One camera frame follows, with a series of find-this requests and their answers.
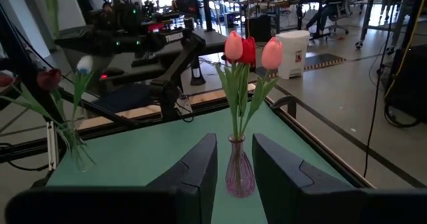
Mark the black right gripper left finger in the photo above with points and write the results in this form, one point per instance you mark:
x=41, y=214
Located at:
x=200, y=170

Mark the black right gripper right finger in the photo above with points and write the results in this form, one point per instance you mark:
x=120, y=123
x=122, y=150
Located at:
x=277, y=174

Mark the pale blue artificial tulip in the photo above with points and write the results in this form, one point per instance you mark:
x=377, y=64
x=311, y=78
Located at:
x=85, y=64

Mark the dark red artificial tulip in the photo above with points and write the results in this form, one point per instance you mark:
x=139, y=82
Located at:
x=5, y=79
x=48, y=79

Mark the pink artificial tulip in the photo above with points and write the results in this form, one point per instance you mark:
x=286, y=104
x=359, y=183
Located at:
x=233, y=45
x=272, y=54

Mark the red and pink tulips bouquet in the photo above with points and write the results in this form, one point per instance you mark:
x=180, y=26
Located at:
x=246, y=50

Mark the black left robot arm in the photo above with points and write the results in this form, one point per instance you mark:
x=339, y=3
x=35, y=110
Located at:
x=183, y=62

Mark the purple ribbed glass vase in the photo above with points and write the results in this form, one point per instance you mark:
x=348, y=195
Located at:
x=240, y=179

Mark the clear glass vase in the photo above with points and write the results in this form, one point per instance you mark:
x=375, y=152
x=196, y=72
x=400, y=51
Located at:
x=78, y=154

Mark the green table mat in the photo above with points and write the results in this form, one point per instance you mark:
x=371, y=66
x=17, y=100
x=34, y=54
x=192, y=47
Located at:
x=150, y=150

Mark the black table clamp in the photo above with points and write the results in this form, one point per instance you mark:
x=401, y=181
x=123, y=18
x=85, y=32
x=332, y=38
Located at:
x=292, y=109

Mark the black desk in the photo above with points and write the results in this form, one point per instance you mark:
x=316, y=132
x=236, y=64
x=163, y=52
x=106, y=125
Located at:
x=213, y=37

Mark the white pedal bin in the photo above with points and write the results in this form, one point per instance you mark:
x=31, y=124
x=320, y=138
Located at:
x=293, y=54

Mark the black mat with hazard stripes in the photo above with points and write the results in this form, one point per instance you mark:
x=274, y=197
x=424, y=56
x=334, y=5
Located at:
x=322, y=61

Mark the black computer tower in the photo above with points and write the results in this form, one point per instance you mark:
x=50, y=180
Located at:
x=259, y=27

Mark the black equipment case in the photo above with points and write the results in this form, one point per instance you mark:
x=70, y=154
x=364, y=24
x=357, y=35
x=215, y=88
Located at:
x=410, y=84

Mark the person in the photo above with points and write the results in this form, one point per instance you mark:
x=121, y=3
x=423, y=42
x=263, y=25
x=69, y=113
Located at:
x=328, y=4

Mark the black office chair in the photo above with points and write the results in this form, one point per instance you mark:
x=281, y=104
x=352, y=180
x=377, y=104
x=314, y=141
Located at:
x=343, y=9

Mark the white metal bracket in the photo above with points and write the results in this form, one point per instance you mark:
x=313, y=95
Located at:
x=51, y=145

